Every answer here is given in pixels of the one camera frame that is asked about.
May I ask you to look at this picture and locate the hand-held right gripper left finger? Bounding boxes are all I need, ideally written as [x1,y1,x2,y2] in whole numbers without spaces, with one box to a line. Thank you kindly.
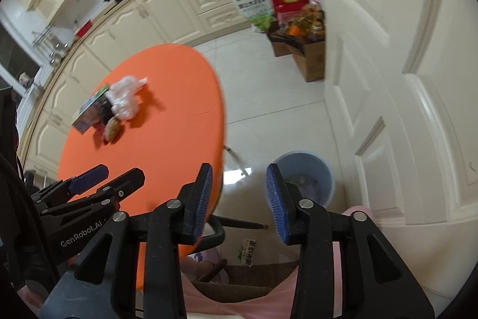
[40,163,225,319]

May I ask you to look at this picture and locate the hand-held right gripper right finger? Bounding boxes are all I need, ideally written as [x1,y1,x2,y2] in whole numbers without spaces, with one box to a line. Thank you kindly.
[266,163,436,319]

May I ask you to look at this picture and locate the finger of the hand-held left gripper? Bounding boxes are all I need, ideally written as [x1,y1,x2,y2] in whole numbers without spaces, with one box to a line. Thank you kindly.
[37,167,145,219]
[32,164,110,205]

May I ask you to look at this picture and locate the blue trash bin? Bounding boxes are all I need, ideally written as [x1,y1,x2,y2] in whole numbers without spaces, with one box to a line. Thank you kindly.
[272,152,335,209]

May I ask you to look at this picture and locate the large rough brown lump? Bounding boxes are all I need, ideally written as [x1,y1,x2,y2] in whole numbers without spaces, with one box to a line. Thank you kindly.
[104,116,122,143]

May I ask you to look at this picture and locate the green drink carton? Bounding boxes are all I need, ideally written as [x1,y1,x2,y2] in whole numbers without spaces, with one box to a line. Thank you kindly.
[72,85,111,135]

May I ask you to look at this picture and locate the white knotted plastic bag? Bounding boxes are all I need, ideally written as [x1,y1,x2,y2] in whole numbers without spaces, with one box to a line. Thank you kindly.
[105,75,148,121]

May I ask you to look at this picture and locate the dark table leg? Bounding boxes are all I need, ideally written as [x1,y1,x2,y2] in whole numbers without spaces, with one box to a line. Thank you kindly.
[215,215,269,231]

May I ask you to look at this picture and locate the white printed packet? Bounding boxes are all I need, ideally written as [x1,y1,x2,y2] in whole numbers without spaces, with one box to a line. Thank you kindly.
[239,239,259,266]

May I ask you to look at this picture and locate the brown chair seat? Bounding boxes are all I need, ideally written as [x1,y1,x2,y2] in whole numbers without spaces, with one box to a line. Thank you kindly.
[194,263,299,297]

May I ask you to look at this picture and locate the round orange table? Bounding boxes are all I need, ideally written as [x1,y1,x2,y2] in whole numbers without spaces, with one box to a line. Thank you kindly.
[57,44,226,291]

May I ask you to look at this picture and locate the person's pink pants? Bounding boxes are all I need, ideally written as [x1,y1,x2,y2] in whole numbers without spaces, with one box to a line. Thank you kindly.
[179,206,374,319]

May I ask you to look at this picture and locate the hanging utensil rack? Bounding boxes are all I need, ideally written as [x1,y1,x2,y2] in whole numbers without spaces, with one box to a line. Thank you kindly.
[32,24,70,63]

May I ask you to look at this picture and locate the cardboard box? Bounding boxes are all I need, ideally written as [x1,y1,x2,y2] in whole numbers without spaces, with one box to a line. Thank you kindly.
[268,28,325,82]

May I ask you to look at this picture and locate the cream lower cabinets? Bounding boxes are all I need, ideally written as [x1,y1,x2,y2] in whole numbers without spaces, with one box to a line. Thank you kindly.
[19,0,292,178]

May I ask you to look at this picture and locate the white door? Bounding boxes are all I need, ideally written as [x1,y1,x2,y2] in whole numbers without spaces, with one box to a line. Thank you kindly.
[317,0,478,230]

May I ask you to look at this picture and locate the golden oil bottles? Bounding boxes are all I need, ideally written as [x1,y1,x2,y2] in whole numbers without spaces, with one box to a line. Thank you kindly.
[287,1,325,39]

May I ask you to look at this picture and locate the red gift box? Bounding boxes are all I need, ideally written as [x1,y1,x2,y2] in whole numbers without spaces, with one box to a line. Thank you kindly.
[271,0,310,24]

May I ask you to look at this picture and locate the clear green rice bag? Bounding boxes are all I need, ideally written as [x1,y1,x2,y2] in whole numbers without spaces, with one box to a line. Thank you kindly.
[228,0,273,33]

